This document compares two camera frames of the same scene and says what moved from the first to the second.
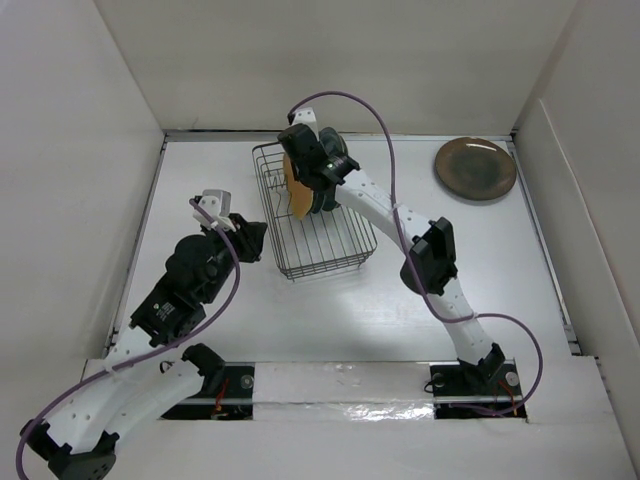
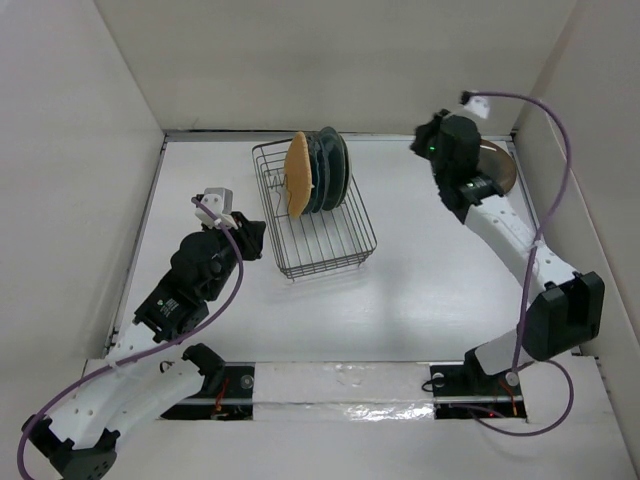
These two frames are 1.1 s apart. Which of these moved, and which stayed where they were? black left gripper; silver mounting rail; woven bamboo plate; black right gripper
Moved: black right gripper
Stayed: silver mounting rail; woven bamboo plate; black left gripper
